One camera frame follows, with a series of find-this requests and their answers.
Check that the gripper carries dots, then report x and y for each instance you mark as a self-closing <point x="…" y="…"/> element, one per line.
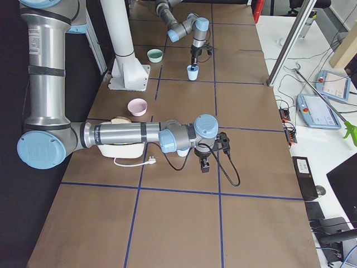
<point x="202" y="153"/>
<point x="194" y="52"/>

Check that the light blue cup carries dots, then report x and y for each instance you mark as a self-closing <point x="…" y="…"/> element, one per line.
<point x="192" y="72"/>

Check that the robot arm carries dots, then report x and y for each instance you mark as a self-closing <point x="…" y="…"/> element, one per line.
<point x="50" y="136"/>
<point x="177" y="30"/>

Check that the green bowl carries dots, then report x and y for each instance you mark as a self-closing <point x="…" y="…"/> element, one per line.
<point x="155" y="55"/>

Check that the pink bowl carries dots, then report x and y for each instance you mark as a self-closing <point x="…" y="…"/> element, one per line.
<point x="137" y="107"/>

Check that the beige appliance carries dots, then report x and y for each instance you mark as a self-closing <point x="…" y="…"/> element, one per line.
<point x="122" y="151"/>

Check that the orange connector block near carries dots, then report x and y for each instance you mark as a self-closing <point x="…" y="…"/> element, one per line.
<point x="290" y="133"/>

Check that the orange connector block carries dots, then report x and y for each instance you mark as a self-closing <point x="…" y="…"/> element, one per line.
<point x="290" y="133"/>
<point x="284" y="114"/>

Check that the orange connector block far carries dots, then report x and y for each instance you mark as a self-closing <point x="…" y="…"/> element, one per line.
<point x="284" y="114"/>

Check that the black labelled box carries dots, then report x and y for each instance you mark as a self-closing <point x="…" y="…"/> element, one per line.
<point x="304" y="178"/>

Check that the near teach pendant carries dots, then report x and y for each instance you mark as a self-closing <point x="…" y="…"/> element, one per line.
<point x="316" y="113"/>

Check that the teach pendant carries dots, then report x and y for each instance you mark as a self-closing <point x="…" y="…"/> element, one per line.
<point x="316" y="113"/>
<point x="333" y="85"/>

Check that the far teach pendant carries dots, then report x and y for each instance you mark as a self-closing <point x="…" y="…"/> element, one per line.
<point x="333" y="85"/>

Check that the black monitor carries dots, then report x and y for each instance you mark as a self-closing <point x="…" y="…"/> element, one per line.
<point x="343" y="182"/>

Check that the green grabber tool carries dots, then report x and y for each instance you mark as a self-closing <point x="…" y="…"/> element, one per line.
<point x="350" y="129"/>

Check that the wooden board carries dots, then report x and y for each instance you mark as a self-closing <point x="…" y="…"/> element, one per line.
<point x="346" y="51"/>

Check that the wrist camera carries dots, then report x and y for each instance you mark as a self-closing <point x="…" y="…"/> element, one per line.
<point x="223" y="143"/>

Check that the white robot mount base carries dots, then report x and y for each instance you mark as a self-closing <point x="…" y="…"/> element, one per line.
<point x="127" y="73"/>

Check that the aluminium frame post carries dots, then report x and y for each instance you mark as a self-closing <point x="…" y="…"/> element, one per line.
<point x="295" y="30"/>

